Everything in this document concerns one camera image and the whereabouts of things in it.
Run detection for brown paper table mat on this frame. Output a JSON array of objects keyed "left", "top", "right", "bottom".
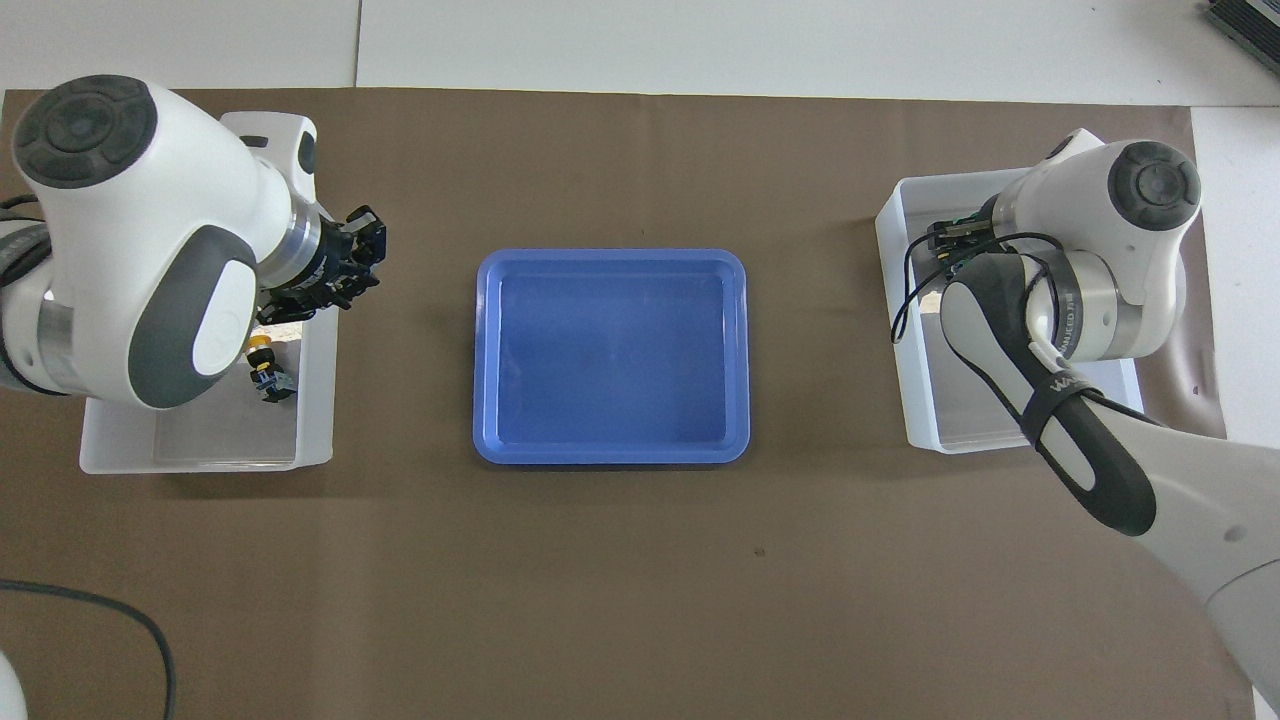
[{"left": 0, "top": 88, "right": 1256, "bottom": 720}]

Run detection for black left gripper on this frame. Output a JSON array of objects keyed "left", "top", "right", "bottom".
[{"left": 300, "top": 205, "right": 389, "bottom": 313}]

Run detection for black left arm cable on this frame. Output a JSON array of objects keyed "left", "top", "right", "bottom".
[{"left": 0, "top": 578, "right": 178, "bottom": 720}]

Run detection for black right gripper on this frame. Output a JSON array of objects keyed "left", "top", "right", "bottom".
[{"left": 925, "top": 203, "right": 1004, "bottom": 271}]

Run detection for blue plastic tray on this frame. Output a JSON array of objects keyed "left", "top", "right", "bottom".
[{"left": 472, "top": 248, "right": 751, "bottom": 467}]

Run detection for translucent white plastic box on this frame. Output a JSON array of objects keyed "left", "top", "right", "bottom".
[
  {"left": 79, "top": 190, "right": 343, "bottom": 475},
  {"left": 876, "top": 170, "right": 1147, "bottom": 456}
]

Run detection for yellow push button switch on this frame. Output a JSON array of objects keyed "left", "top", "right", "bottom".
[{"left": 245, "top": 335, "right": 298, "bottom": 404}]

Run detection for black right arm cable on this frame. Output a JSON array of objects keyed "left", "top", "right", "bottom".
[{"left": 890, "top": 230, "right": 1166, "bottom": 426}]

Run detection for black ribbed device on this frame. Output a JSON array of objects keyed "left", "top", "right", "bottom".
[{"left": 1203, "top": 0, "right": 1280, "bottom": 63}]

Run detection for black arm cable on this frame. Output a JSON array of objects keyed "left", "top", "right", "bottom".
[
  {"left": 0, "top": 578, "right": 178, "bottom": 720},
  {"left": 890, "top": 230, "right": 1166, "bottom": 426}
]

